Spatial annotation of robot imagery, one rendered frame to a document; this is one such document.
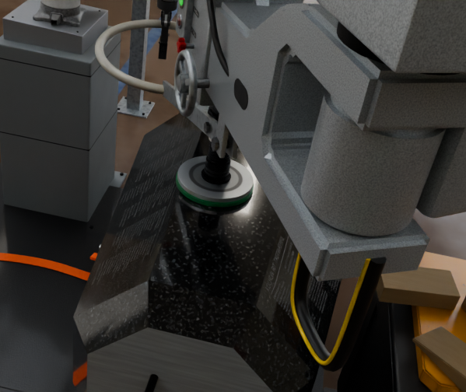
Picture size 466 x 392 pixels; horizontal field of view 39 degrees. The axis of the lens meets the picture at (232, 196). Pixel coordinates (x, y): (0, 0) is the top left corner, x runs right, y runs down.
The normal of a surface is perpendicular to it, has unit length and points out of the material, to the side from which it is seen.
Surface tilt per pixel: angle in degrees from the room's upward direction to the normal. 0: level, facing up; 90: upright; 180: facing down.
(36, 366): 0
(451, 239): 0
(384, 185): 90
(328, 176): 90
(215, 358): 90
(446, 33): 90
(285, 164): 0
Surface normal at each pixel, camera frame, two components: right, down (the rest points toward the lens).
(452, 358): 0.04, -0.90
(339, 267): 0.30, 0.59
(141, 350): -0.18, 0.54
